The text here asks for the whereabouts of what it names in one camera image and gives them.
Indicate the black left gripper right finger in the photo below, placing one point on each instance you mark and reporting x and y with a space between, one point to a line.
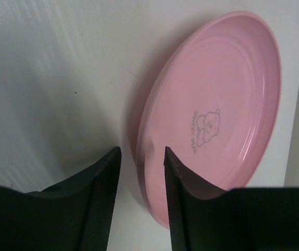
203 216

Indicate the pink round plate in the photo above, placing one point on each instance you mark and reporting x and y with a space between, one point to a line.
214 103

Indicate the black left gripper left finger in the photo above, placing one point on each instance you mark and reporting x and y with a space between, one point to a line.
74 214

